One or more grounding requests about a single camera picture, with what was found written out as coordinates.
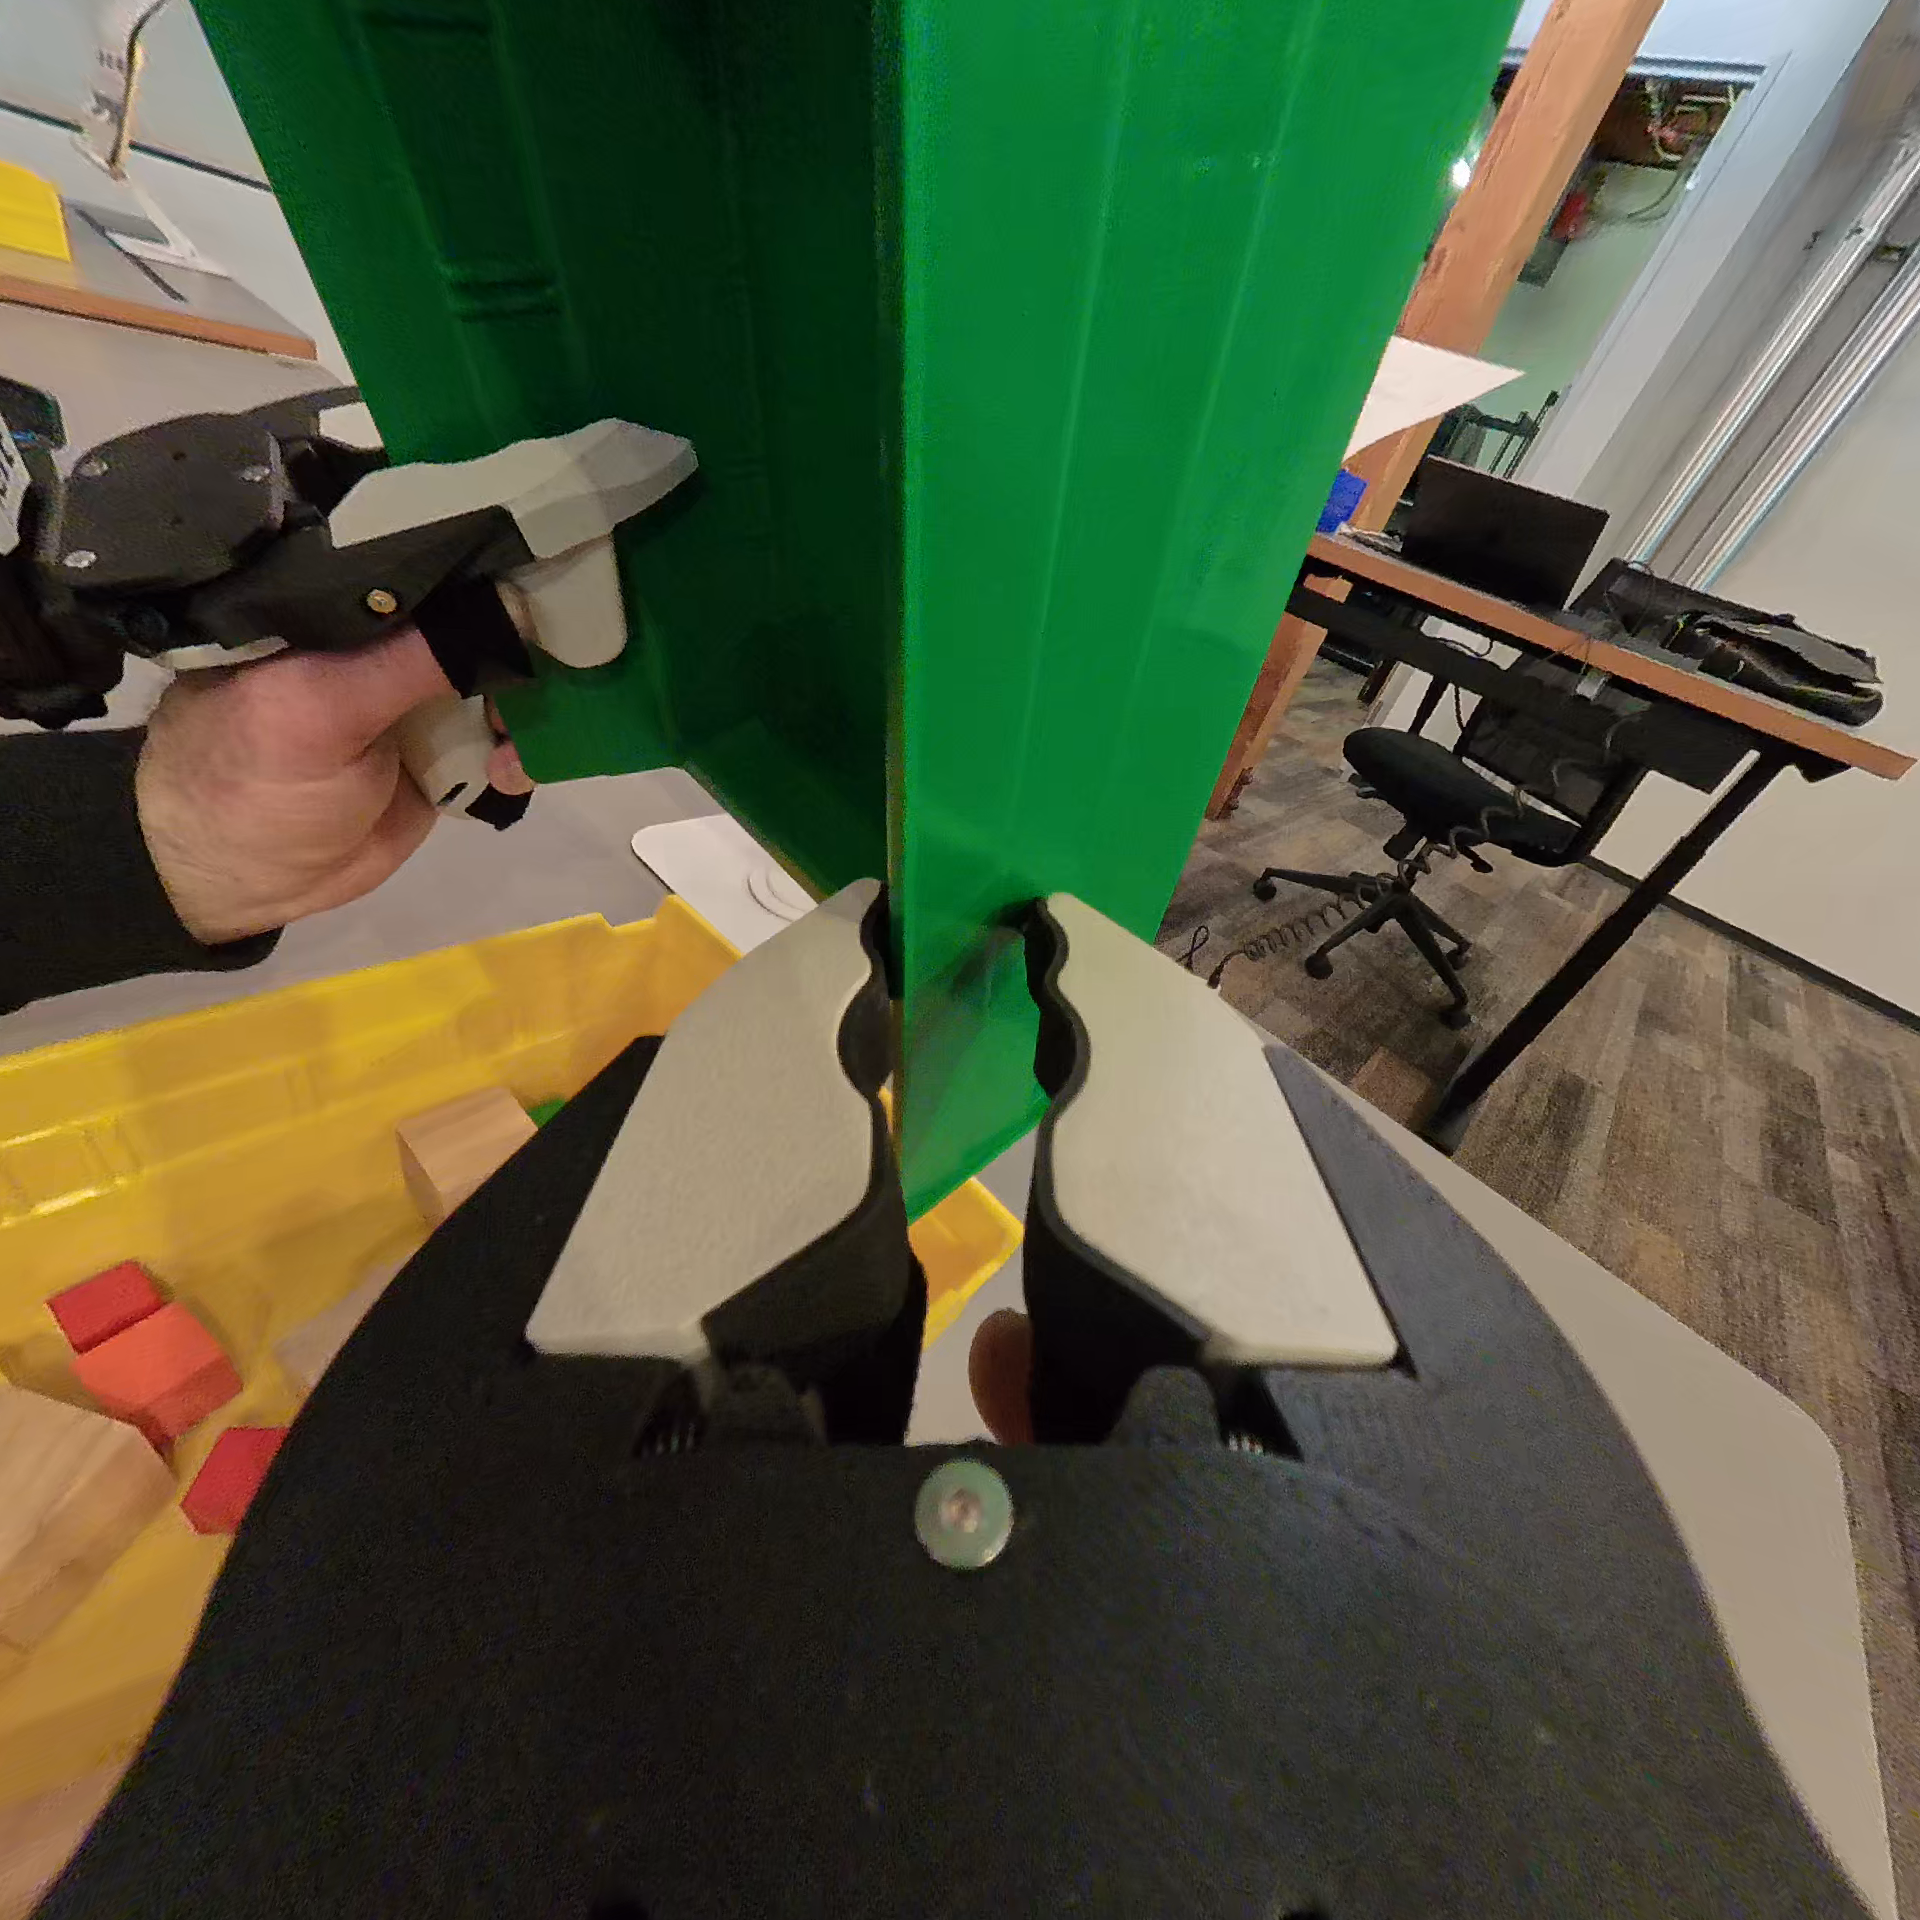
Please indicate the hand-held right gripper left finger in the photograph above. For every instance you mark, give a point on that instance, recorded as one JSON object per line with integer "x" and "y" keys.
{"x": 721, "y": 1172}

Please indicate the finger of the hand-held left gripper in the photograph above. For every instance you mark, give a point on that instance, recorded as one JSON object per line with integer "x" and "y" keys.
{"x": 586, "y": 473}

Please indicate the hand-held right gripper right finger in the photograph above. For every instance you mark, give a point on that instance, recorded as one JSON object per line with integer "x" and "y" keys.
{"x": 1201, "y": 1200}

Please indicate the pile of coloured wooden cubes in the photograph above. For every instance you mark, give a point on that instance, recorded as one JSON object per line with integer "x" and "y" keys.
{"x": 465, "y": 1142}

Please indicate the green plastic box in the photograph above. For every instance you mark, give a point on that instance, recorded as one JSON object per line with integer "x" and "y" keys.
{"x": 1050, "y": 452}

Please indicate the yellow plastic box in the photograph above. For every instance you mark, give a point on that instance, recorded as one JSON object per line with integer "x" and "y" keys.
{"x": 225, "y": 1050}

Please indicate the person's left forearm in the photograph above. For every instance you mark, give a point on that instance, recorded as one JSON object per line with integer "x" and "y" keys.
{"x": 77, "y": 855}

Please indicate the person's right hand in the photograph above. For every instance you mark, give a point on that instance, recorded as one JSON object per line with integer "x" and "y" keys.
{"x": 997, "y": 1373}

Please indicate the person's left hand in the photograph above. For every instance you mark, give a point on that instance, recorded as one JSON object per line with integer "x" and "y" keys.
{"x": 285, "y": 764}

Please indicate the yellow pad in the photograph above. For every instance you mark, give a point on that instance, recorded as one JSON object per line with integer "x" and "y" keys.
{"x": 28, "y": 210}

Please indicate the black office chair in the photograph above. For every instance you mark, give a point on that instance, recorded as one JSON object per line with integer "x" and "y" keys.
{"x": 1425, "y": 797}

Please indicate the black-legged wooden desk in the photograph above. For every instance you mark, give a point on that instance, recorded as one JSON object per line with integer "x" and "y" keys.
{"x": 1622, "y": 956}

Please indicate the blue bin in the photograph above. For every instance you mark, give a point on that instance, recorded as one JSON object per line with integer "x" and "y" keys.
{"x": 1343, "y": 504}

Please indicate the black laptop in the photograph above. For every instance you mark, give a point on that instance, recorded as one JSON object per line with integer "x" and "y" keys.
{"x": 1500, "y": 533}

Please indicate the black bag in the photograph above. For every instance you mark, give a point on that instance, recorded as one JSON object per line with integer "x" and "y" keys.
{"x": 1756, "y": 646}

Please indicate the wooden pillar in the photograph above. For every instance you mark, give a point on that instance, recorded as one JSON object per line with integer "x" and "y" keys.
{"x": 1531, "y": 149}

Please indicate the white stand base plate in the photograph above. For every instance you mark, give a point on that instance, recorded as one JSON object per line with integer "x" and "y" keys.
{"x": 705, "y": 870}

